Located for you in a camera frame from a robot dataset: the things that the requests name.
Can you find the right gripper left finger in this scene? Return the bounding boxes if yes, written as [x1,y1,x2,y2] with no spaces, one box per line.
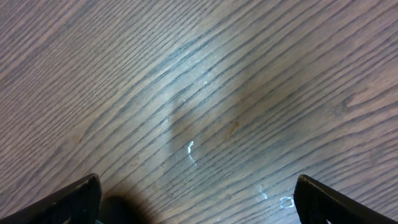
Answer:
[1,174,103,224]

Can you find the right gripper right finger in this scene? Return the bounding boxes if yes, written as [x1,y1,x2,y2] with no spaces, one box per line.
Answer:
[294,175,397,224]

